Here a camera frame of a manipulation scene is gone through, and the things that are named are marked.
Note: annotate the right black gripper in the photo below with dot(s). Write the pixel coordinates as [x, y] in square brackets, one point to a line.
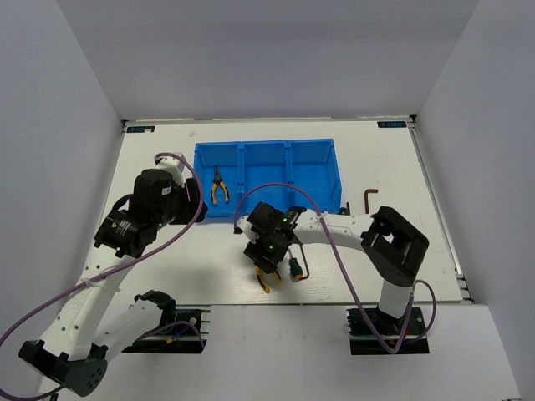
[256, 252]

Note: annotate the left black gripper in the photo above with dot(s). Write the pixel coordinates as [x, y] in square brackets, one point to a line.
[191, 207]

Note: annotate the yellow-handled pliers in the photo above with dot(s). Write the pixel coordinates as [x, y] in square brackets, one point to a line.
[265, 280]
[218, 184]

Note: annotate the green screwdriver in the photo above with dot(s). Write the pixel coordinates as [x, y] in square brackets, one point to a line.
[296, 270]
[344, 210]

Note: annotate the short dark hex key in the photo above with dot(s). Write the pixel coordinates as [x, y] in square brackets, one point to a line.
[367, 193]

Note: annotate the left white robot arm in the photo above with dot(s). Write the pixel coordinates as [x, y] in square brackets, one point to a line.
[77, 348]

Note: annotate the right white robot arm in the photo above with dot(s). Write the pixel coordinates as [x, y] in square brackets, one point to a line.
[394, 246]

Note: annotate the left blue corner label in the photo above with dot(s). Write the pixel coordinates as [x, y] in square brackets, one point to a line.
[141, 129]

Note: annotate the blue three-compartment plastic bin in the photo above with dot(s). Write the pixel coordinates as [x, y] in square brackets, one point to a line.
[311, 165]

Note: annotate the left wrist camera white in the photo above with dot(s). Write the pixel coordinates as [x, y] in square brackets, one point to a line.
[171, 163]

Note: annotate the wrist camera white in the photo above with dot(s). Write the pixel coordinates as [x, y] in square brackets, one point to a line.
[245, 227]
[171, 163]

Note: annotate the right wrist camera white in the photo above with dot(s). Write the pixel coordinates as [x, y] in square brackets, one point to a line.
[245, 227]

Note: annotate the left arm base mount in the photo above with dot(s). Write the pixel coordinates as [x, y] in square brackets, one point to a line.
[184, 331]

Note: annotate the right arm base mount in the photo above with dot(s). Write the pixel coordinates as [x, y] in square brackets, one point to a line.
[363, 342]

